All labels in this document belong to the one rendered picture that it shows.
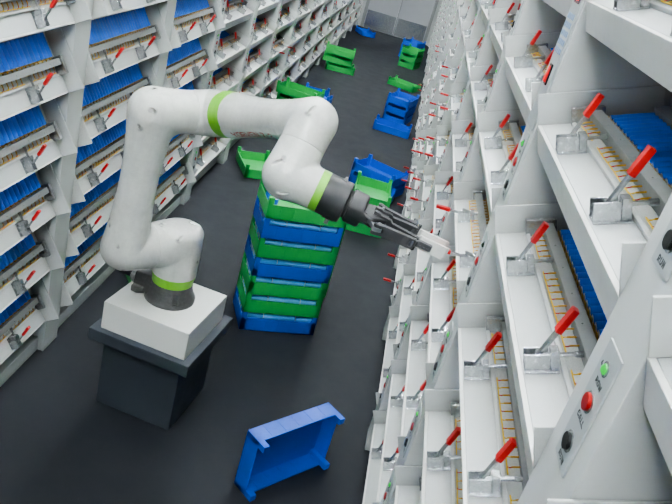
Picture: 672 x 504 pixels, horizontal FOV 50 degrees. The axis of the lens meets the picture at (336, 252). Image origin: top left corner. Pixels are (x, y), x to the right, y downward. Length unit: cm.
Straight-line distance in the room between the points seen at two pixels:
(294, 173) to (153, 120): 45
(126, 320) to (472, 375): 121
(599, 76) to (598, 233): 48
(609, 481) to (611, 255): 22
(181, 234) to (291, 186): 62
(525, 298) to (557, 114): 32
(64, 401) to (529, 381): 174
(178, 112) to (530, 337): 114
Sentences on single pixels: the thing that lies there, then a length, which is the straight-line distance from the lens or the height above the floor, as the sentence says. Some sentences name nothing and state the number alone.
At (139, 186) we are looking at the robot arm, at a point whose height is 77.
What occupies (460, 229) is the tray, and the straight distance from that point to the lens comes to 179.
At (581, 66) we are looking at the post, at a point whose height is 140.
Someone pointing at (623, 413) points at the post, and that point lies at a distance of 61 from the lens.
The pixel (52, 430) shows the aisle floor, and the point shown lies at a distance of 228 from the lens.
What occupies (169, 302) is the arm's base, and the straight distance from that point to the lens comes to 215.
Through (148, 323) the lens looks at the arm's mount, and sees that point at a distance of 212.
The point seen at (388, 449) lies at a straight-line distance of 196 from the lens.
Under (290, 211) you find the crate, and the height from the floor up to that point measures 52.
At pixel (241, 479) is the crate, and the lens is 216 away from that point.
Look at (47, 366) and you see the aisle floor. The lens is 251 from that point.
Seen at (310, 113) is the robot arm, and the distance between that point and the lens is 154.
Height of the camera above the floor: 153
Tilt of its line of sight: 25 degrees down
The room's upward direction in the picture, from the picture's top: 16 degrees clockwise
